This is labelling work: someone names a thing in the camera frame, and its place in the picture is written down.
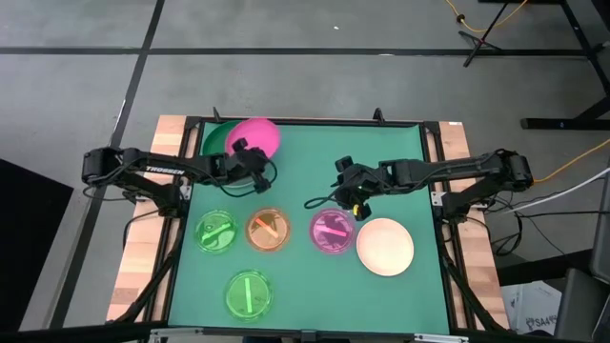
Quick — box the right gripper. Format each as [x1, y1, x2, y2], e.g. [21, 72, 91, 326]
[333, 154, 382, 222]

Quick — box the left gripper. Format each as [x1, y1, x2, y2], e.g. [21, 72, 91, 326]
[217, 137, 272, 194]

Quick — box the magenta opaque plastic plate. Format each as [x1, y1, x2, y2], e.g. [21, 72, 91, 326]
[224, 117, 282, 161]

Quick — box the dark green plastic plate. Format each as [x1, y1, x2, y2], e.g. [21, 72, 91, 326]
[202, 120, 244, 158]

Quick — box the pink transparent plastic plate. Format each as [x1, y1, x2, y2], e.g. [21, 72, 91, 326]
[309, 208, 357, 254]

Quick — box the orange transparent plastic plate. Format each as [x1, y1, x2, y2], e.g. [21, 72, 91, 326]
[245, 207, 292, 252]

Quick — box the beige plastic plate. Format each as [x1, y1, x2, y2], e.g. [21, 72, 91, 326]
[356, 217, 416, 277]

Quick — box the green transparent plastic plate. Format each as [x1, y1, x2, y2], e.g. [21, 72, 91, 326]
[193, 209, 238, 254]
[224, 269, 275, 323]

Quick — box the black floor stand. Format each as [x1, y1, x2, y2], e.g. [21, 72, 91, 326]
[457, 0, 610, 68]

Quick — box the white cardboard box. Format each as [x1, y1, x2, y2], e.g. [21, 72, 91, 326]
[499, 280, 563, 337]

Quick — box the black table base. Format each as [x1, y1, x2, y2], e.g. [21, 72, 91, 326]
[519, 94, 610, 131]

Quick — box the grey chair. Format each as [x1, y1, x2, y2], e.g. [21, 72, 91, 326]
[555, 161, 610, 343]

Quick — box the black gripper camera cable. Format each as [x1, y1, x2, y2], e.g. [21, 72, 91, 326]
[303, 188, 344, 211]
[217, 159, 279, 199]

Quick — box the black table frame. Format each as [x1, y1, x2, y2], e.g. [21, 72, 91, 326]
[105, 107, 514, 343]

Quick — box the yellow floor cable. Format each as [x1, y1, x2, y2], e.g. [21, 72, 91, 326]
[445, 0, 530, 34]

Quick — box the white cable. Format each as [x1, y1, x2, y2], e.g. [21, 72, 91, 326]
[495, 166, 610, 215]

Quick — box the yellow extension cable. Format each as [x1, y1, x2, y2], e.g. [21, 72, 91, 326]
[533, 137, 610, 185]

